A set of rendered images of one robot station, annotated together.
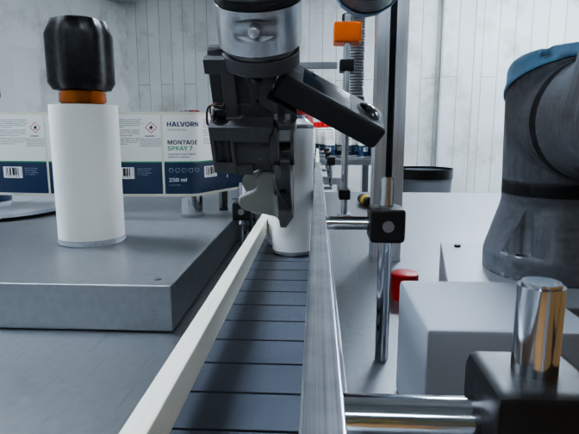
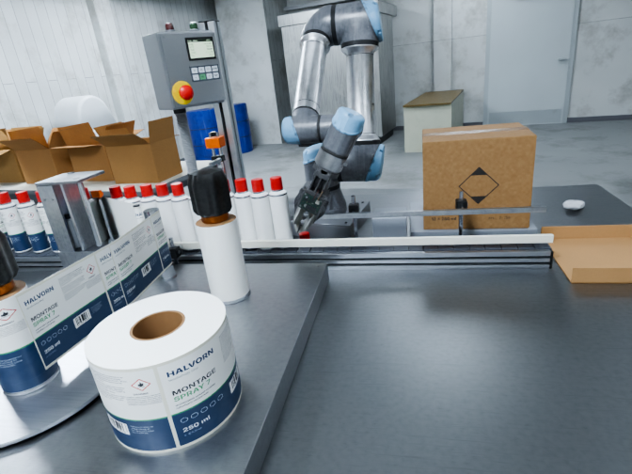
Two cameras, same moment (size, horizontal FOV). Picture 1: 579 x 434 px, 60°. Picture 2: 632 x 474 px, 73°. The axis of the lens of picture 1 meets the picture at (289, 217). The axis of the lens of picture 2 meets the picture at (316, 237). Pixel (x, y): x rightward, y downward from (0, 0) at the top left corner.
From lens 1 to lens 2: 1.20 m
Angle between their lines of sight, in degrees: 76
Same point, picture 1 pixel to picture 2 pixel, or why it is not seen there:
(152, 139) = (150, 237)
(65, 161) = (238, 251)
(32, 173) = (97, 308)
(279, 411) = not seen: hidden behind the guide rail
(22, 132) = (82, 278)
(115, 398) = (378, 280)
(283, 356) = not seen: hidden behind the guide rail
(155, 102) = not seen: outside the picture
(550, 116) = (350, 167)
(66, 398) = (378, 288)
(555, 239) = (339, 199)
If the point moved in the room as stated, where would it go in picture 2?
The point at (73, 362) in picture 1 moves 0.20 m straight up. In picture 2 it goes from (353, 292) to (347, 215)
